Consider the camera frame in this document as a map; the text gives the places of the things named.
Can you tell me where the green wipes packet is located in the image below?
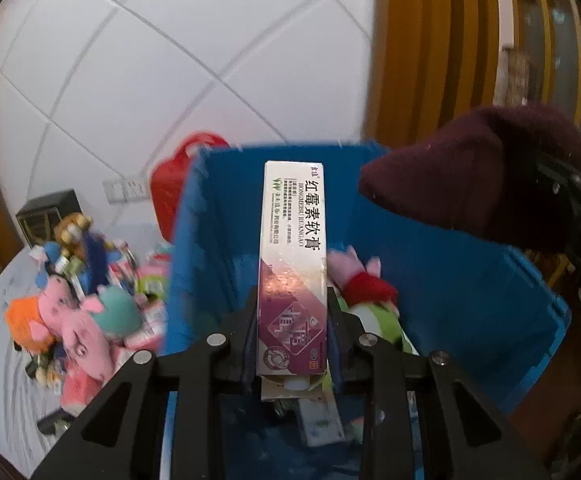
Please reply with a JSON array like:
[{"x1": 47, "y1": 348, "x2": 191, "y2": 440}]
[{"x1": 135, "y1": 272, "x2": 171, "y2": 297}]

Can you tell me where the blue plush toy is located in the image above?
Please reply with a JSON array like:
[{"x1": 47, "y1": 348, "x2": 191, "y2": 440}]
[{"x1": 43, "y1": 232, "x2": 116, "y2": 301}]

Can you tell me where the green plush toy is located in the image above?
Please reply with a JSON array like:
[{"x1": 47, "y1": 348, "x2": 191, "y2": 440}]
[{"x1": 337, "y1": 297, "x2": 406, "y2": 346}]

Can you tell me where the blue plastic crate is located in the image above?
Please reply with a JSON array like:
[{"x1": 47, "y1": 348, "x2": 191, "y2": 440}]
[{"x1": 163, "y1": 141, "x2": 571, "y2": 480}]

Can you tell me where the black gold printed box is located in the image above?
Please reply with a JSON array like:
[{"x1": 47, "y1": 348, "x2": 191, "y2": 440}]
[{"x1": 15, "y1": 189, "x2": 82, "y2": 251}]

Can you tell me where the white blue medicine box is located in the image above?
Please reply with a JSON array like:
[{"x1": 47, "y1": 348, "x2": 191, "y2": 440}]
[{"x1": 297, "y1": 397, "x2": 346, "y2": 448}]

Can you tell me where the purple white ointment box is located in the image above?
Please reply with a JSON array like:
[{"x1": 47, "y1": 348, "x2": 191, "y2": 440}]
[{"x1": 256, "y1": 160, "x2": 328, "y2": 403}]

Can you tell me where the pig plush with glasses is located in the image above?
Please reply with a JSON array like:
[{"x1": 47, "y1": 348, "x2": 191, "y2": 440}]
[{"x1": 65, "y1": 287, "x2": 144, "y2": 383}]

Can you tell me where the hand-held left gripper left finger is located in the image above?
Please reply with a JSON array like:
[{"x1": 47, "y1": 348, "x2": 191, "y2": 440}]
[{"x1": 30, "y1": 305, "x2": 261, "y2": 480}]

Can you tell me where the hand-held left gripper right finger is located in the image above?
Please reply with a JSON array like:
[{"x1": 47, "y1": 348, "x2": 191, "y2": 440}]
[{"x1": 324, "y1": 285, "x2": 551, "y2": 480}]

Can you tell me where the wooden glass door cabinet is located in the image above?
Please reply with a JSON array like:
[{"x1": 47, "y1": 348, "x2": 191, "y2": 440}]
[{"x1": 500, "y1": 0, "x2": 581, "y2": 131}]

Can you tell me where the pig plush orange dress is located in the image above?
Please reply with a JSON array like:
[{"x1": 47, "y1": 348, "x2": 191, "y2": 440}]
[{"x1": 4, "y1": 275, "x2": 86, "y2": 353}]

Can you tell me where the dark brown pouch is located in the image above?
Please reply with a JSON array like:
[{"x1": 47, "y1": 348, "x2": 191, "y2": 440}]
[{"x1": 37, "y1": 407, "x2": 78, "y2": 433}]

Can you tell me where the pig plush red dress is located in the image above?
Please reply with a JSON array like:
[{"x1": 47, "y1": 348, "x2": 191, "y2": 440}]
[{"x1": 326, "y1": 246, "x2": 400, "y2": 311}]

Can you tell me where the brown plush toy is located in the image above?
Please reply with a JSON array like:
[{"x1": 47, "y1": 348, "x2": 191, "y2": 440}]
[{"x1": 53, "y1": 212, "x2": 94, "y2": 258}]

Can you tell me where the red plastic carry case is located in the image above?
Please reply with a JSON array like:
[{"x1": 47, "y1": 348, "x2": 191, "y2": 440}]
[{"x1": 150, "y1": 131, "x2": 231, "y2": 243}]

